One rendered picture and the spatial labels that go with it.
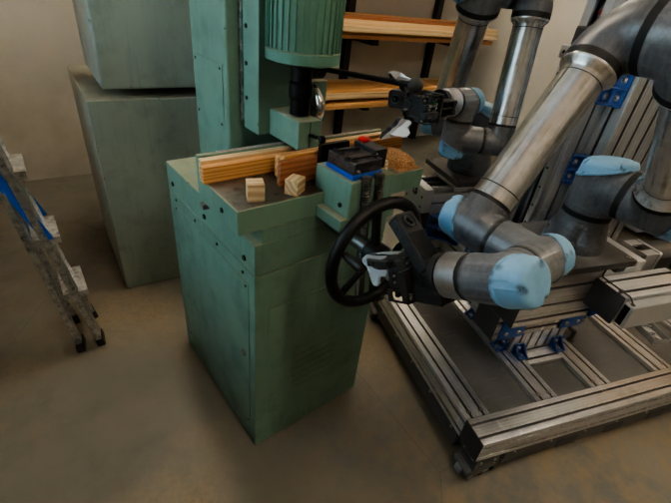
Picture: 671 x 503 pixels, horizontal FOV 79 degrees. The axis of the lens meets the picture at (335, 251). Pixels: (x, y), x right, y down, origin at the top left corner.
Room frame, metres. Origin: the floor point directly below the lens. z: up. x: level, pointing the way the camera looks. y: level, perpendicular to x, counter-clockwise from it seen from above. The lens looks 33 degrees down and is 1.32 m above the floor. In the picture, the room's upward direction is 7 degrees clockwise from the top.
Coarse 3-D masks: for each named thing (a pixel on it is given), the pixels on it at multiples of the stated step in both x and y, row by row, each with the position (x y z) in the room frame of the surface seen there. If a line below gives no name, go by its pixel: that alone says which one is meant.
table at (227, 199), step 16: (256, 176) 0.95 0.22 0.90; (272, 176) 0.97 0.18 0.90; (400, 176) 1.10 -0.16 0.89; (416, 176) 1.14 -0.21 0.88; (208, 192) 0.87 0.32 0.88; (224, 192) 0.84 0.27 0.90; (240, 192) 0.85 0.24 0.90; (272, 192) 0.87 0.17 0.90; (304, 192) 0.90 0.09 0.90; (320, 192) 0.91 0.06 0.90; (224, 208) 0.80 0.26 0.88; (240, 208) 0.78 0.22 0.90; (256, 208) 0.79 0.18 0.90; (272, 208) 0.81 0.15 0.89; (288, 208) 0.84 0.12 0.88; (304, 208) 0.87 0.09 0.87; (320, 208) 0.89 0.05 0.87; (240, 224) 0.76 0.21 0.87; (256, 224) 0.79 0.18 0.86; (272, 224) 0.82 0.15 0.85; (336, 224) 0.84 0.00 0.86
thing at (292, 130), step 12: (276, 108) 1.10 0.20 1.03; (288, 108) 1.11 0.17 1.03; (276, 120) 1.07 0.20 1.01; (288, 120) 1.03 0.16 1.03; (300, 120) 1.02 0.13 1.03; (312, 120) 1.03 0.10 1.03; (276, 132) 1.07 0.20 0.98; (288, 132) 1.03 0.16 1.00; (300, 132) 1.00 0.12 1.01; (312, 132) 1.02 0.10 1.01; (288, 144) 1.03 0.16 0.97; (300, 144) 1.00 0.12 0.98; (312, 144) 1.02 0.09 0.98
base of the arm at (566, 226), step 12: (564, 204) 0.98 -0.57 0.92; (564, 216) 0.96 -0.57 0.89; (576, 216) 0.94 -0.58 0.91; (552, 228) 0.97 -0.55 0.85; (564, 228) 0.94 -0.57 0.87; (576, 228) 0.93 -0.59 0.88; (588, 228) 0.92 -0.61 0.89; (600, 228) 0.92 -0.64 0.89; (576, 240) 0.92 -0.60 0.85; (588, 240) 0.91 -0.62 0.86; (600, 240) 0.91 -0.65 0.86; (576, 252) 0.90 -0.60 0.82; (588, 252) 0.90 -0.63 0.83; (600, 252) 0.91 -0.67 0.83
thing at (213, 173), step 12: (384, 144) 1.26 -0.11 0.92; (396, 144) 1.30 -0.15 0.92; (264, 156) 0.99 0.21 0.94; (204, 168) 0.87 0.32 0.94; (216, 168) 0.89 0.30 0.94; (228, 168) 0.91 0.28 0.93; (240, 168) 0.93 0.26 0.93; (252, 168) 0.95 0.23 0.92; (264, 168) 0.98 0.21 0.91; (204, 180) 0.87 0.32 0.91; (216, 180) 0.89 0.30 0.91
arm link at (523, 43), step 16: (528, 0) 1.22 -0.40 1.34; (544, 0) 1.22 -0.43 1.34; (512, 16) 1.25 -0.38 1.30; (528, 16) 1.22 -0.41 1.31; (544, 16) 1.22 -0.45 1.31; (512, 32) 1.25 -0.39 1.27; (528, 32) 1.22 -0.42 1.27; (512, 48) 1.22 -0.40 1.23; (528, 48) 1.21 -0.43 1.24; (512, 64) 1.21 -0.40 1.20; (528, 64) 1.21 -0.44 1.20; (512, 80) 1.20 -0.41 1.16; (528, 80) 1.21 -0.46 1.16; (496, 96) 1.22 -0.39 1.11; (512, 96) 1.19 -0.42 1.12; (496, 112) 1.19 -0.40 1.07; (512, 112) 1.18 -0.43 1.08; (496, 128) 1.18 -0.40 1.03; (512, 128) 1.18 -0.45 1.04; (496, 144) 1.16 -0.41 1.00
